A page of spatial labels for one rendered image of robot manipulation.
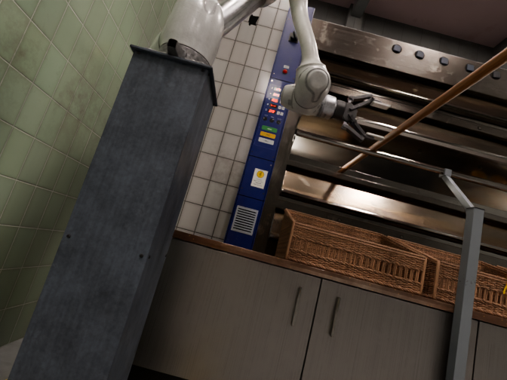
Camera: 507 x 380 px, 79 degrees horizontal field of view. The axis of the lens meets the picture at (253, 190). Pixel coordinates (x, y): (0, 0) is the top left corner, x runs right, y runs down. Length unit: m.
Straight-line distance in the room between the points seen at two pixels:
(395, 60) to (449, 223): 1.05
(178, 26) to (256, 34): 1.24
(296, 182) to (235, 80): 0.73
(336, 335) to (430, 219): 1.04
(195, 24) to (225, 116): 0.98
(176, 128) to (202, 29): 0.31
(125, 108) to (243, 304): 0.77
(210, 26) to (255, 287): 0.87
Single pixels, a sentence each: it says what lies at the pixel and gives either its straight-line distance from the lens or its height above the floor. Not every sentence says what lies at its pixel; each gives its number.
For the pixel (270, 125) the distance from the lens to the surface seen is 1.84.
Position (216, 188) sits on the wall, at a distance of 1.76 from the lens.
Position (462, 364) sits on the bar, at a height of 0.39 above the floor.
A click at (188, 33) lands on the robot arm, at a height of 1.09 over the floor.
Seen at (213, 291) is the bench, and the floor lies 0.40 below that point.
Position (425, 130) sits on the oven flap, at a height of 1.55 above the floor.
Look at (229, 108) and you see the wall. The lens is 1.91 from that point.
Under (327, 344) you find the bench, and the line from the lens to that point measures 1.27.
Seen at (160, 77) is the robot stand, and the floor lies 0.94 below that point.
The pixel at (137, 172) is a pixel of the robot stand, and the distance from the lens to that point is 0.79.
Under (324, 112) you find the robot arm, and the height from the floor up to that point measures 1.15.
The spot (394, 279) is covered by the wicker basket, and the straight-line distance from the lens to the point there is 1.37.
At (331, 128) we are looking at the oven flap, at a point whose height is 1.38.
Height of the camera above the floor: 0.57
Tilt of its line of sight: 11 degrees up
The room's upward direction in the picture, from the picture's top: 15 degrees clockwise
